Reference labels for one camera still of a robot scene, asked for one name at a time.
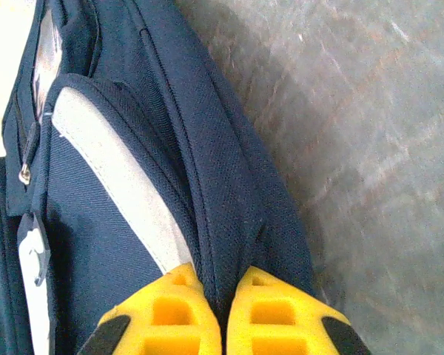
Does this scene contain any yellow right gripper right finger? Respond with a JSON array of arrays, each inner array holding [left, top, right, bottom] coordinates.
[[225, 265, 373, 355]]

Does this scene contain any navy blue backpack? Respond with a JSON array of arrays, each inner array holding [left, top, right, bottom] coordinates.
[[0, 0, 319, 355]]

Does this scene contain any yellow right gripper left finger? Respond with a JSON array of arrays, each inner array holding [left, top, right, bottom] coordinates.
[[77, 263, 222, 355]]

